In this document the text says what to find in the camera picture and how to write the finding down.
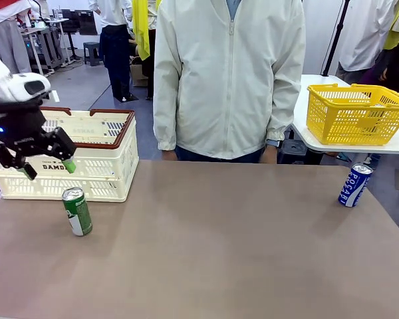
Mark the person's left hand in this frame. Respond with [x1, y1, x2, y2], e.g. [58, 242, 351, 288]
[261, 145, 278, 164]

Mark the brown cardboard box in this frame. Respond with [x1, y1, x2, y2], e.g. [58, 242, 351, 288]
[130, 58, 156, 88]

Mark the white standing desk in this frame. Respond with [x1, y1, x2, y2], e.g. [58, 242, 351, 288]
[19, 18, 84, 76]

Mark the yellow plastic shopping basket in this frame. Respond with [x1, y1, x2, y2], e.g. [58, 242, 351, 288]
[307, 83, 399, 146]

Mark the black monitor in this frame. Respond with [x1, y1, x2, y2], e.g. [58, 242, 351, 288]
[61, 9, 98, 36]

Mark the person in white shirt, dark trousers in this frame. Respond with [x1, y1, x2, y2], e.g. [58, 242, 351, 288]
[88, 0, 134, 102]

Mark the yellow cloth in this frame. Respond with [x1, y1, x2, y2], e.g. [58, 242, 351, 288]
[132, 0, 159, 61]

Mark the person's right forearm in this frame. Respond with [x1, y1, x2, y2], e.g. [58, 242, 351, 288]
[152, 92, 179, 152]

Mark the person in grey trousers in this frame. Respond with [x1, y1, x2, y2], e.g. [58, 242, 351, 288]
[0, 0, 33, 76]

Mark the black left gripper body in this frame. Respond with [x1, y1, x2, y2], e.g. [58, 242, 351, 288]
[0, 98, 50, 148]

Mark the black step stool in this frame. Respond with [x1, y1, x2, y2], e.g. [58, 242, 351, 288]
[82, 41, 104, 66]

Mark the person's left forearm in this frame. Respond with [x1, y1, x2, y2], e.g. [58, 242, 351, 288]
[262, 89, 303, 144]

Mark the person in cream jacket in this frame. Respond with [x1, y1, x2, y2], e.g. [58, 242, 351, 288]
[152, 0, 307, 163]

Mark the dark grey plastic stool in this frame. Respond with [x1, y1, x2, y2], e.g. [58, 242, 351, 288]
[278, 138, 309, 165]

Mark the green drink can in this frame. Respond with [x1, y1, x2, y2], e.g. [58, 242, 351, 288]
[61, 187, 93, 237]

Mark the cream basket with brown handles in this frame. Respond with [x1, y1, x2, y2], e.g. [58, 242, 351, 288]
[0, 106, 140, 203]

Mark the white side table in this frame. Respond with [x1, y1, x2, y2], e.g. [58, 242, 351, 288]
[291, 73, 399, 173]

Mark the blue Pocari Sweat can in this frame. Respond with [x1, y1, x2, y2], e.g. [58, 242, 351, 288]
[338, 163, 374, 208]

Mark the black tripod pole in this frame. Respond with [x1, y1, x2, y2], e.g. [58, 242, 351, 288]
[321, 0, 350, 77]

